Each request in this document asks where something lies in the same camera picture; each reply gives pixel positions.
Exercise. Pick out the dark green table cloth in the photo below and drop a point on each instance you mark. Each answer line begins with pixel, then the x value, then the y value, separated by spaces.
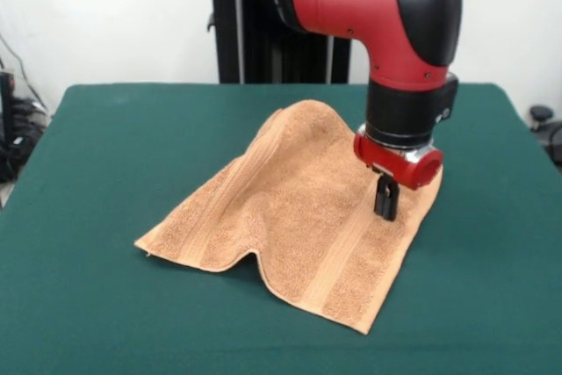
pixel 88 305

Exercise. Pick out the black equipment pile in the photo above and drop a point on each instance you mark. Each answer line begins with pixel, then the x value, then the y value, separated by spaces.
pixel 22 146

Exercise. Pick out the black computer case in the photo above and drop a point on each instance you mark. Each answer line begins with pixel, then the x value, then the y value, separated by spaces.
pixel 6 107

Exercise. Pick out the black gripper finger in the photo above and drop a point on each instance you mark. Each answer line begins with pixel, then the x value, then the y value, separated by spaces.
pixel 379 195
pixel 392 201

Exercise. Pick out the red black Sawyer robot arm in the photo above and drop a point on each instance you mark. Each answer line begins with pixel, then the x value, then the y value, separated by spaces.
pixel 386 10

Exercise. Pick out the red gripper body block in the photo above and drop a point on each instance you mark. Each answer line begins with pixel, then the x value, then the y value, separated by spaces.
pixel 395 164

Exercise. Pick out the tan terry towel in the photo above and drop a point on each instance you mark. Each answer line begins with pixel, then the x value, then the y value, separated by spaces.
pixel 285 217

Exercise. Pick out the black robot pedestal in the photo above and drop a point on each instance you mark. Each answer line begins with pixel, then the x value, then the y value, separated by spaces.
pixel 228 32

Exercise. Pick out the grey pedestal leg with caster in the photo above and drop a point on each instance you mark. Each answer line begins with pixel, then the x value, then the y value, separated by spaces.
pixel 554 133

